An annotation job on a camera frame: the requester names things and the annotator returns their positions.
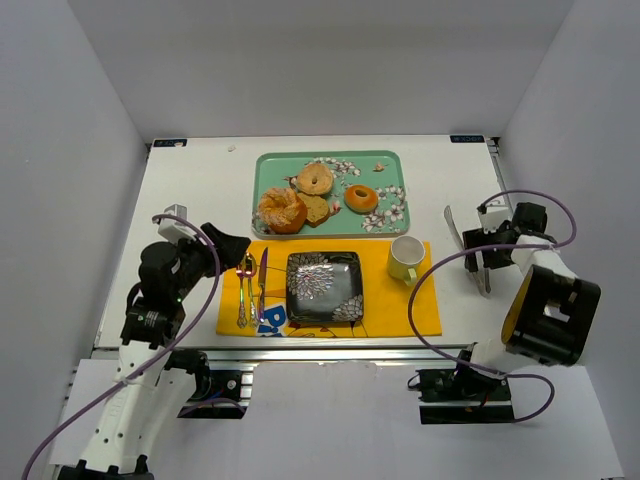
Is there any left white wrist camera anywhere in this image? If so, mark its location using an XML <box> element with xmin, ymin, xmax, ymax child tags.
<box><xmin>158</xmin><ymin>204</ymin><xmax>196</xmax><ymax>245</ymax></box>

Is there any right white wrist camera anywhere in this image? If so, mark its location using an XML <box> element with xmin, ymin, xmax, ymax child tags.
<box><xmin>477</xmin><ymin>198</ymin><xmax>511</xmax><ymax>234</ymax></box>

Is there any orange glazed bagel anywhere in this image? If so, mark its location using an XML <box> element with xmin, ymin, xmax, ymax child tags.
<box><xmin>344</xmin><ymin>184</ymin><xmax>378</xmax><ymax>214</ymax></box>

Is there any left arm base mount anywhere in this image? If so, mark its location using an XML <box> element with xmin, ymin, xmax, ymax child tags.
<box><xmin>165</xmin><ymin>350</ymin><xmax>252</xmax><ymax>420</ymax></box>

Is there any iridescent spoon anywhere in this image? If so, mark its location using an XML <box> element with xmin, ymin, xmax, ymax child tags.
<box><xmin>236</xmin><ymin>256</ymin><xmax>248</xmax><ymax>329</ymax></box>

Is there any aluminium front rail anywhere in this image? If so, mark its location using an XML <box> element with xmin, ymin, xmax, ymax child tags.
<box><xmin>179</xmin><ymin>336</ymin><xmax>441</xmax><ymax>362</ymax></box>

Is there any brown bread slice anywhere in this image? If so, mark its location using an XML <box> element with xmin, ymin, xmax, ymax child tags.
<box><xmin>298</xmin><ymin>192</ymin><xmax>330</xmax><ymax>228</ymax></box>

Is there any iridescent fork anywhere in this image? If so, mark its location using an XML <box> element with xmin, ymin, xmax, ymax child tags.
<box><xmin>245</xmin><ymin>252</ymin><xmax>259</xmax><ymax>329</ymax></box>

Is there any iridescent knife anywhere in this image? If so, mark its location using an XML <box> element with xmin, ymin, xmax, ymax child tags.
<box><xmin>258</xmin><ymin>247</ymin><xmax>269</xmax><ymax>324</ymax></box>

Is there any pale bagel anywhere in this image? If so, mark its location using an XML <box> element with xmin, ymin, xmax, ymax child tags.
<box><xmin>296</xmin><ymin>163</ymin><xmax>334</xmax><ymax>196</ymax></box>

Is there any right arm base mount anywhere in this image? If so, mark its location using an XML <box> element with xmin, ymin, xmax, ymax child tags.
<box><xmin>407</xmin><ymin>366</ymin><xmax>515</xmax><ymax>425</ymax></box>

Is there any blue corner label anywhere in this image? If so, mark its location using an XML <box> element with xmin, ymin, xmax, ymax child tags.
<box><xmin>152</xmin><ymin>138</ymin><xmax>187</xmax><ymax>148</ymax></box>
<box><xmin>449</xmin><ymin>135</ymin><xmax>486</xmax><ymax>144</ymax></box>

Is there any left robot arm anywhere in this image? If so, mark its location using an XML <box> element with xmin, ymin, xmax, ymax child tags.
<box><xmin>59</xmin><ymin>214</ymin><xmax>251</xmax><ymax>479</ymax></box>

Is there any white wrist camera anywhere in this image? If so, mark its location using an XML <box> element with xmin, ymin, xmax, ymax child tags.
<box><xmin>477</xmin><ymin>198</ymin><xmax>511</xmax><ymax>234</ymax></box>
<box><xmin>158</xmin><ymin>204</ymin><xmax>196</xmax><ymax>245</ymax></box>

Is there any black floral square plate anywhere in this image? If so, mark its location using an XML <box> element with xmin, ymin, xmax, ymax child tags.
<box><xmin>286</xmin><ymin>251</ymin><xmax>364</xmax><ymax>324</ymax></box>

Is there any left blue corner label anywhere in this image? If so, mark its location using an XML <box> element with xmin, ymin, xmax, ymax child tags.
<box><xmin>152</xmin><ymin>138</ymin><xmax>187</xmax><ymax>148</ymax></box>

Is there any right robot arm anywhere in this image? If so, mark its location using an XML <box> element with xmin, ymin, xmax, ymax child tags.
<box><xmin>461</xmin><ymin>202</ymin><xmax>601</xmax><ymax>378</ymax></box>

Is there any sugared bundt cake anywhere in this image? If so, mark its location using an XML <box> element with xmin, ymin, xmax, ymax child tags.
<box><xmin>258</xmin><ymin>188</ymin><xmax>308</xmax><ymax>234</ymax></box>

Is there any right blue corner label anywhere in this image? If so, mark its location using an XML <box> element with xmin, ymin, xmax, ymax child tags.
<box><xmin>449</xmin><ymin>135</ymin><xmax>486</xmax><ymax>144</ymax></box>

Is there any green floral tray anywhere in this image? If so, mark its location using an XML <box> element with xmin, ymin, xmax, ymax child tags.
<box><xmin>251</xmin><ymin>150</ymin><xmax>410</xmax><ymax>239</ymax></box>

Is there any pale green mug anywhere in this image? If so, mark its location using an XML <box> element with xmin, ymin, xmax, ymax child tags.
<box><xmin>387</xmin><ymin>235</ymin><xmax>426</xmax><ymax>286</ymax></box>

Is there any yellow placemat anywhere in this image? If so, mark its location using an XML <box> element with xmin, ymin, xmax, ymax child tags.
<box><xmin>216</xmin><ymin>239</ymin><xmax>413</xmax><ymax>339</ymax></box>

